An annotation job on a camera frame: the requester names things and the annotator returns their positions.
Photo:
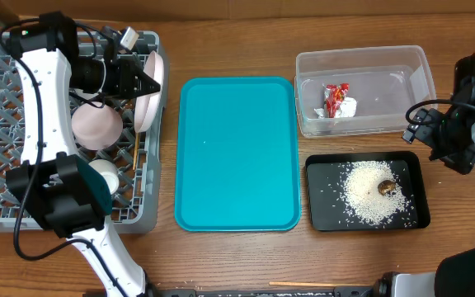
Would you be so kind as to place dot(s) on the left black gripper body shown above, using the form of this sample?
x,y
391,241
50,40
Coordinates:
x,y
123,81

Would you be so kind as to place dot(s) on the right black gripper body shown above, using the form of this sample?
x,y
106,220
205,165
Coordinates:
x,y
454,143

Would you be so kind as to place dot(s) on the white round plate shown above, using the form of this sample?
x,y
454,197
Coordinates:
x,y
146,106

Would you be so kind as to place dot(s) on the wooden chopstick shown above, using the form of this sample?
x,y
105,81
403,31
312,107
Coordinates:
x,y
301,284
136,151

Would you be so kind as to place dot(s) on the pink shallow bowl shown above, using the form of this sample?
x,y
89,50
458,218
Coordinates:
x,y
96,128

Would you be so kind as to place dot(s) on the brown food piece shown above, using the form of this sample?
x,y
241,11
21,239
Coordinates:
x,y
387,187

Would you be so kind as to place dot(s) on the white rice pile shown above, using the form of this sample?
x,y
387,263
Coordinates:
x,y
353,201

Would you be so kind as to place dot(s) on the white napkin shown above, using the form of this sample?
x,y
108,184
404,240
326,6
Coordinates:
x,y
342,109

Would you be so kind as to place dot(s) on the small white cup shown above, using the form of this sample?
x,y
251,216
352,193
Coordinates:
x,y
108,171

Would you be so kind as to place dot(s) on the red snack wrapper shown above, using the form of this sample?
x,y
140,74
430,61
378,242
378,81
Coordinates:
x,y
334,95

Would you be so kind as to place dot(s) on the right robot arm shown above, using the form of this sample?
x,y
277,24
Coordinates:
x,y
455,276

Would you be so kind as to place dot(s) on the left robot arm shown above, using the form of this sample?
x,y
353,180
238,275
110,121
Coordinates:
x,y
54,185

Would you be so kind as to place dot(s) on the grey plastic dish rack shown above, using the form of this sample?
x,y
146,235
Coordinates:
x,y
135,204

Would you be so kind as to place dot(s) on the clear plastic bin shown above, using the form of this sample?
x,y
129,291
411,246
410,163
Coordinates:
x,y
385,81

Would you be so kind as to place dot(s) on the black rectangular tray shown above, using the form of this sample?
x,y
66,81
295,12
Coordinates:
x,y
316,174

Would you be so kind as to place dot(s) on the teal plastic tray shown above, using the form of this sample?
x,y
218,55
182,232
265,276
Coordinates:
x,y
237,156

